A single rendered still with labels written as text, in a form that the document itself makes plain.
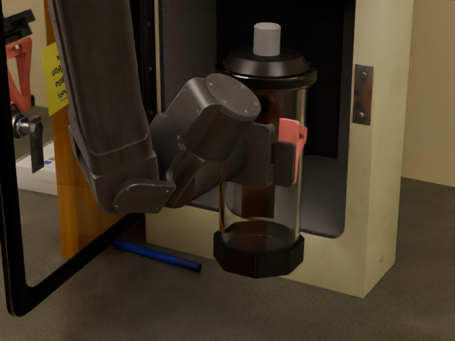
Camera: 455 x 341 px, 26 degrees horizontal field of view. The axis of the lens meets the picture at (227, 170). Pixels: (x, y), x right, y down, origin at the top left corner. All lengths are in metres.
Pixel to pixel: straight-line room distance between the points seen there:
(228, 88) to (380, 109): 0.31
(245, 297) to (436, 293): 0.24
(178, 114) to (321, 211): 0.45
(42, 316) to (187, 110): 0.43
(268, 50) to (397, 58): 0.20
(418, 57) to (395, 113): 0.37
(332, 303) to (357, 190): 0.15
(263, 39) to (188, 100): 0.19
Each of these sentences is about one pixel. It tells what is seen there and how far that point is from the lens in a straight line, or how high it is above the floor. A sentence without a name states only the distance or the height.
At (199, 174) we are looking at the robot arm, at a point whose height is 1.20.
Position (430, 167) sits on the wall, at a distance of 1.61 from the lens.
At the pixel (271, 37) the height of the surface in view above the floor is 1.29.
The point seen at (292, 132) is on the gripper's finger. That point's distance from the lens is 0.98.
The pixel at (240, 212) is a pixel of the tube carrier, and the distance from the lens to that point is 1.06.
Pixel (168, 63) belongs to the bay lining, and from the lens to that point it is 1.26.
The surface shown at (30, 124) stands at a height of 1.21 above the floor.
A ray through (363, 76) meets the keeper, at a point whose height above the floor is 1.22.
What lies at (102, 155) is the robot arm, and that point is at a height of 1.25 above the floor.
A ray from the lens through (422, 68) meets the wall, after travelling 1.57.
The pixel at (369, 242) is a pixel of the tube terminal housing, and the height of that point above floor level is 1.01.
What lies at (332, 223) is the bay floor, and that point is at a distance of 1.24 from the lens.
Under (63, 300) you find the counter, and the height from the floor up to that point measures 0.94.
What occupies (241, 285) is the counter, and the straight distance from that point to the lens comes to 1.25.
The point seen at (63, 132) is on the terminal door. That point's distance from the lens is 1.11.
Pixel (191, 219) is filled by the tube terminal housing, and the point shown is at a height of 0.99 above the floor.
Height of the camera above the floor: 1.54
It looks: 22 degrees down
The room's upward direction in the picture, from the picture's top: straight up
